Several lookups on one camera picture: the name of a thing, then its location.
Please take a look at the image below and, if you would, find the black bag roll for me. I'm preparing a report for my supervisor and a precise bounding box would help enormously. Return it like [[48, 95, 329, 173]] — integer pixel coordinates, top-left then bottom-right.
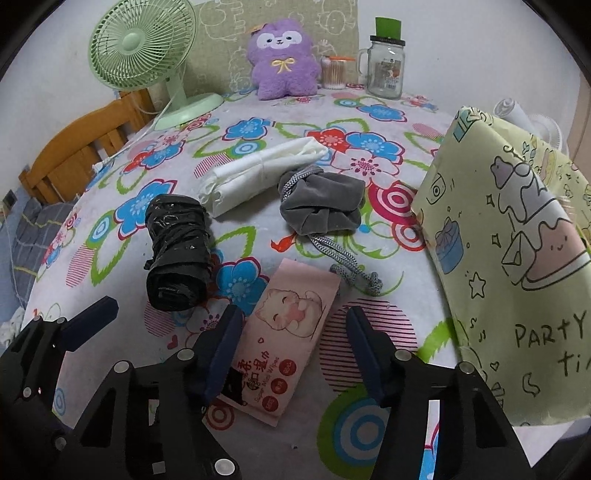
[[144, 194, 214, 312]]

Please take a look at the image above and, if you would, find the green desk fan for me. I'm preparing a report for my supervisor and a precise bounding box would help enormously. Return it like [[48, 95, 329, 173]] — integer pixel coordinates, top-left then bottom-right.
[[89, 0, 225, 131]]

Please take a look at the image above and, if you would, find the purple plush toy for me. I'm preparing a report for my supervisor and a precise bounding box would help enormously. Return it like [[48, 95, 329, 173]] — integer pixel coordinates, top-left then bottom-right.
[[246, 18, 321, 101]]

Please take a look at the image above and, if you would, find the yellow cartoon-print box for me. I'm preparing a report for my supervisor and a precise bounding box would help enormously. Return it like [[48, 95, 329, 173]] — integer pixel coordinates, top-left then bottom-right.
[[411, 105, 591, 428]]

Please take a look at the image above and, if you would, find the glass jar green lid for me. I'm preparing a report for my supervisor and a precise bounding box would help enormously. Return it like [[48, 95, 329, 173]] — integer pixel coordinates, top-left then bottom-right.
[[356, 17, 407, 100]]

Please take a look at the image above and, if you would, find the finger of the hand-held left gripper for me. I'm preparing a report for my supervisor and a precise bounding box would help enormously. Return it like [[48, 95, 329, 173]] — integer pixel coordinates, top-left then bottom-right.
[[61, 296, 119, 354]]

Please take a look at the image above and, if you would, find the white fan power cable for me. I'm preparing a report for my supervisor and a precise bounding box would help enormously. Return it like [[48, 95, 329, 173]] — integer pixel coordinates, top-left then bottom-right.
[[91, 95, 178, 172]]

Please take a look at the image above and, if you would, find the pink wet wipes pack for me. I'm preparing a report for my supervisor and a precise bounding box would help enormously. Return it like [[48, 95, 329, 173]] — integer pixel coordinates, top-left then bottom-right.
[[217, 257, 342, 428]]

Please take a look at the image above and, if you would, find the grey drawstring pouch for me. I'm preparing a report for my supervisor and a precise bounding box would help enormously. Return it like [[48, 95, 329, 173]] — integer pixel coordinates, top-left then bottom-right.
[[277, 165, 384, 296]]

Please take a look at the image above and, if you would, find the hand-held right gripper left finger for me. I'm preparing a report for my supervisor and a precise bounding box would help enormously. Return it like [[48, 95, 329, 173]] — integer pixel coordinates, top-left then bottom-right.
[[69, 305, 245, 480]]

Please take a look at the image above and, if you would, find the grey plaid blanket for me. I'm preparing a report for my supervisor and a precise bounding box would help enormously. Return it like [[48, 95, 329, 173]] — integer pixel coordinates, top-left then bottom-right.
[[0, 196, 75, 324]]

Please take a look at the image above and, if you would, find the white cloth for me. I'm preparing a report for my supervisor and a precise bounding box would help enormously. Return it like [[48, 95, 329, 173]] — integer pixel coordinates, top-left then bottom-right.
[[198, 135, 330, 219]]

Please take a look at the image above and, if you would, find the green patterned board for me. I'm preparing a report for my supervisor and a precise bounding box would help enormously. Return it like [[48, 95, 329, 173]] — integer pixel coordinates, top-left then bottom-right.
[[185, 0, 360, 95]]

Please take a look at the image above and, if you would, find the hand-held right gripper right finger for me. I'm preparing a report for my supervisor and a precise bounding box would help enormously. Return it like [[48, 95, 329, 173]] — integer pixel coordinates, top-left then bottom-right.
[[346, 306, 532, 480]]

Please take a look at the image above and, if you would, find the white standing fan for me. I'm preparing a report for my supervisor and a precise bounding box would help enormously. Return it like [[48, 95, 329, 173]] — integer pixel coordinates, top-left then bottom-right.
[[492, 97, 571, 153]]

